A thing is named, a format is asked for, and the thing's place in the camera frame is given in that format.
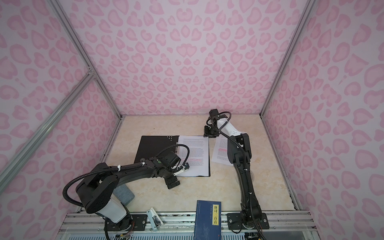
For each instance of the white paper sheet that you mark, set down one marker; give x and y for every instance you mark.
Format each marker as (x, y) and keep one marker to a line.
(220, 152)

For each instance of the white bracket on rail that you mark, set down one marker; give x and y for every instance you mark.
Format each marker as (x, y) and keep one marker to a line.
(155, 220)

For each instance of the aluminium corner post left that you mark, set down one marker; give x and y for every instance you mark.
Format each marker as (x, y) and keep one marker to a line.
(79, 46)

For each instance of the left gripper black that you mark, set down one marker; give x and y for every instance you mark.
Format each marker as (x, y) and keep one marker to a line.
(171, 182)

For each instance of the blue book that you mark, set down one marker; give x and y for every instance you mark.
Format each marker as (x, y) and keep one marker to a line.
(208, 220)

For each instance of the aluminium corner post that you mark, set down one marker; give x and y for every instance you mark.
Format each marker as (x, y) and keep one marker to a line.
(297, 34)
(79, 46)

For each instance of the grey sponge block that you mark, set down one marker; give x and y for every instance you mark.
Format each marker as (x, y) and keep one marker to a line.
(124, 194)

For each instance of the aluminium rail frame front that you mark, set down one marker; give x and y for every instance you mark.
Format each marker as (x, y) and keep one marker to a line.
(284, 225)

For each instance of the printed paper sheet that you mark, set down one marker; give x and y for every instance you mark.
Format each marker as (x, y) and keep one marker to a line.
(199, 157)

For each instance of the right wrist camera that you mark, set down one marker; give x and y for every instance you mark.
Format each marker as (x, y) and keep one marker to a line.
(214, 114)

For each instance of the grey black file folder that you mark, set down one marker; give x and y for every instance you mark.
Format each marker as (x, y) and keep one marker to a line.
(150, 146)

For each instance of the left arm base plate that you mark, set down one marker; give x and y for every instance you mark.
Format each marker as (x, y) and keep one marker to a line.
(136, 222)

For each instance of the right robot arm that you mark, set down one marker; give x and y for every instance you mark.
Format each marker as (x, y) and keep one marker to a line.
(239, 154)

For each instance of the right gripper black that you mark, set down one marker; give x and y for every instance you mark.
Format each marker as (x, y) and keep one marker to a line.
(208, 134)

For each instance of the aluminium corner post right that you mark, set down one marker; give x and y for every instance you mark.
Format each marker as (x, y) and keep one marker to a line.
(297, 34)

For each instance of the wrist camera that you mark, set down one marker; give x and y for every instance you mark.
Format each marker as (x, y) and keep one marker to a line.
(181, 169)
(214, 114)

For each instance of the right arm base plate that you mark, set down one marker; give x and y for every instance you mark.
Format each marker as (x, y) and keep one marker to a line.
(236, 222)

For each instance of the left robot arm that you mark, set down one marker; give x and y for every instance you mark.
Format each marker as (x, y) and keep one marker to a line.
(96, 188)

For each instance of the clear tape roll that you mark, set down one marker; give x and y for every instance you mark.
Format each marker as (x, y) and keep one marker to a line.
(252, 176)

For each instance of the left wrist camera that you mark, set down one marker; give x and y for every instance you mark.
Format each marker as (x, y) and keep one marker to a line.
(181, 169)

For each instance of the aluminium diagonal beam left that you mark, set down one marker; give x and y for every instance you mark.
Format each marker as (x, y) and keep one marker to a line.
(23, 155)

